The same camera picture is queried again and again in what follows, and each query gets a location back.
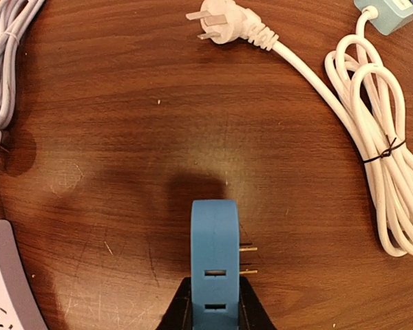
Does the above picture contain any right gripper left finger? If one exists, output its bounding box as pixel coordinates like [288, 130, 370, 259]
[156, 277, 193, 330]

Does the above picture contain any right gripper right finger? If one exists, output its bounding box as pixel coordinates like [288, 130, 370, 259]
[239, 276, 277, 330]

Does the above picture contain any blue square plug adapter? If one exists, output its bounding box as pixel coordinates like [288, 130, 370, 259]
[191, 199, 240, 329]

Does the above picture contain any light blue power strip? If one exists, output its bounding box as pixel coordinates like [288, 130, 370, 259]
[0, 219, 48, 330]

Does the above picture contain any white cable with plug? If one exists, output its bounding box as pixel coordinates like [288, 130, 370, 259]
[185, 0, 413, 259]

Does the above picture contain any teal usb power strip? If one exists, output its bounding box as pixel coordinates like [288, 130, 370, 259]
[354, 0, 413, 36]

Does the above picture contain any light blue coiled cable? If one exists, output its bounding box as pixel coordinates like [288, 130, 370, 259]
[0, 0, 46, 169]

